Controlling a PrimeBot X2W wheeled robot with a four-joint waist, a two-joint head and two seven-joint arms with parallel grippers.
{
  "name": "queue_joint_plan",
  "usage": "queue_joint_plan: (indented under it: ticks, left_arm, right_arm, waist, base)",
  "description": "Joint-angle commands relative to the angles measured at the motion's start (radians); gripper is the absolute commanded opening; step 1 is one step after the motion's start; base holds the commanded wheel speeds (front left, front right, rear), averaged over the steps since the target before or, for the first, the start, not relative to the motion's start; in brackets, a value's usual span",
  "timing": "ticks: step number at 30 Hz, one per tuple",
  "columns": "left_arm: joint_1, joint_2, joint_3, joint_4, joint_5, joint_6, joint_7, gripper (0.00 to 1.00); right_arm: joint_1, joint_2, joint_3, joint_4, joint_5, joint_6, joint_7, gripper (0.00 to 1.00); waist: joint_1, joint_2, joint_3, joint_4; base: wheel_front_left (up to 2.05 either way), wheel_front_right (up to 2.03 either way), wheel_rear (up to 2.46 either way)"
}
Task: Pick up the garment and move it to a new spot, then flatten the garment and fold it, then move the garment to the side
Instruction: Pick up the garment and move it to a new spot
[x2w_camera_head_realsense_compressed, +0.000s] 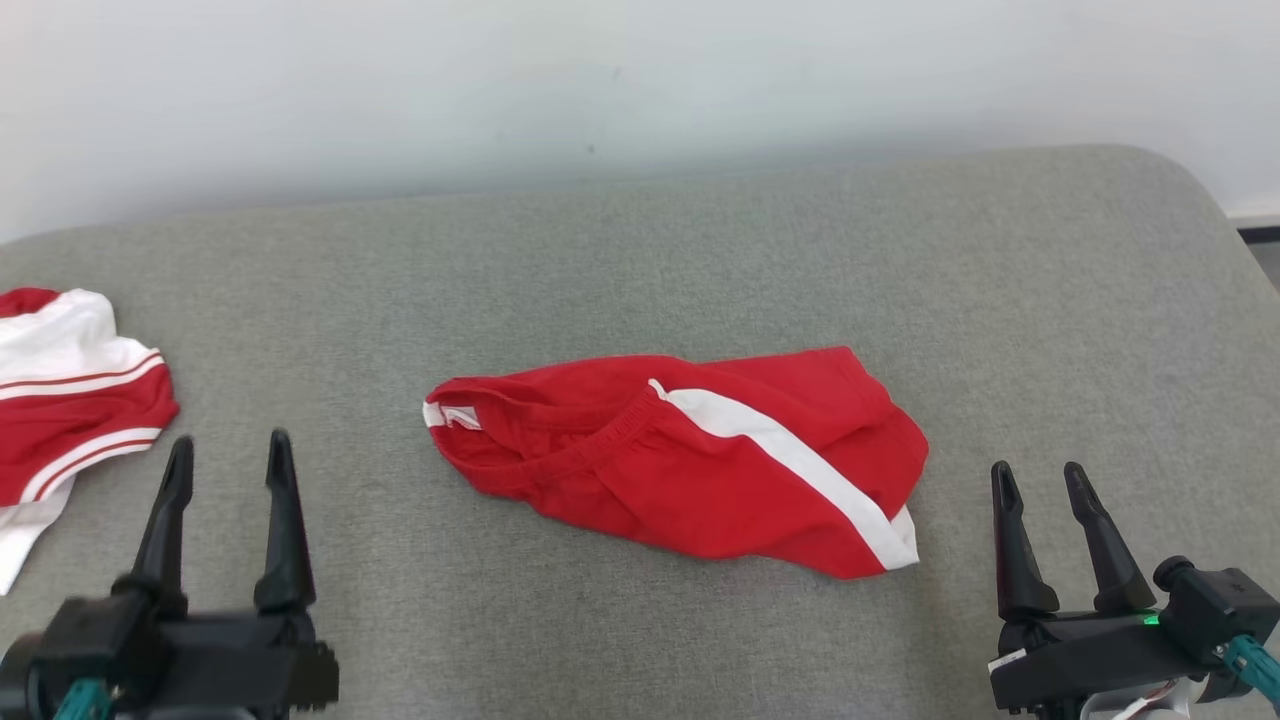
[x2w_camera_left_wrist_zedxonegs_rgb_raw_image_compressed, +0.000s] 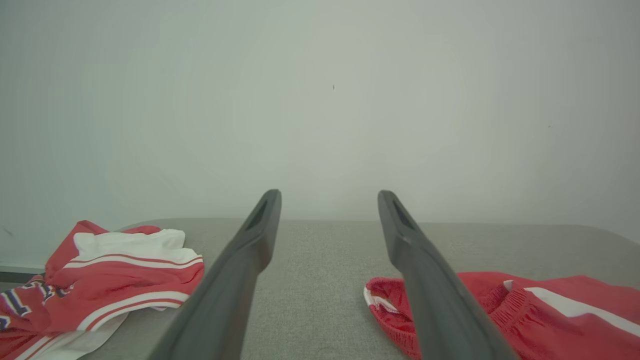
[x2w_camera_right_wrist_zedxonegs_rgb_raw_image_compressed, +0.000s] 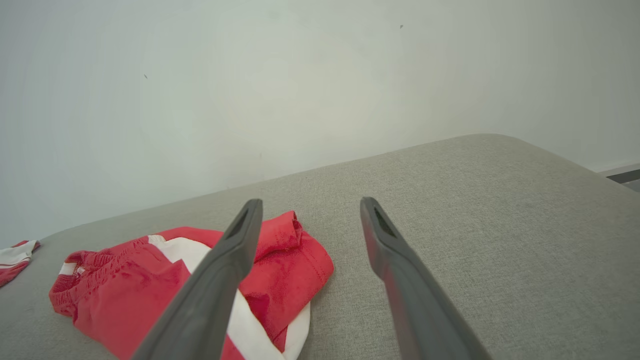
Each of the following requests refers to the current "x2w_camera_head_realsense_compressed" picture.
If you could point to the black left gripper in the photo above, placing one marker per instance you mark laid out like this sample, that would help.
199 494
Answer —
230 665

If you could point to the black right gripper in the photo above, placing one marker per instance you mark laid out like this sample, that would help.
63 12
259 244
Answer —
1080 660

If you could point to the red and white shirt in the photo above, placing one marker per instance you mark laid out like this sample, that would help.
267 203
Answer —
70 420

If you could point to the red shorts with white stripe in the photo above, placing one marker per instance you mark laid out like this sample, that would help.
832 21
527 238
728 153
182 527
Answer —
700 480

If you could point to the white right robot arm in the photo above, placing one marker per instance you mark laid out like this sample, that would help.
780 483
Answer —
1130 705

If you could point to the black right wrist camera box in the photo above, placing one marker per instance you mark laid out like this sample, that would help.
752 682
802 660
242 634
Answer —
1220 605

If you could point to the white wall baseboard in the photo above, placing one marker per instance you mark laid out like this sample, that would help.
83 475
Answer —
1258 222

